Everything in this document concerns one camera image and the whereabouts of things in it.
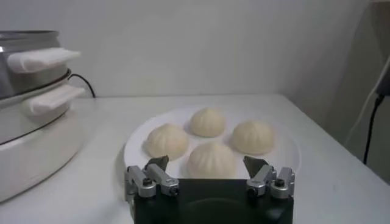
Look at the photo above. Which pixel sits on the stainless steel steamer basket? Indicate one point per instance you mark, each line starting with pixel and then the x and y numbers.
pixel 30 80

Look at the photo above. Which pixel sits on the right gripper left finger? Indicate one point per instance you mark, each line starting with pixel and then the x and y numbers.
pixel 138 179

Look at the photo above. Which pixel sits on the white steamed baozi bun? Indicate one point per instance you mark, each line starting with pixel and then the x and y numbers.
pixel 211 160
pixel 167 141
pixel 253 137
pixel 207 122

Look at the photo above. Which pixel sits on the white round plate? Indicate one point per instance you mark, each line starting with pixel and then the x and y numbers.
pixel 283 158

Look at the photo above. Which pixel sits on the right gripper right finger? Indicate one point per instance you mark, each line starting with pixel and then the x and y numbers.
pixel 262 179

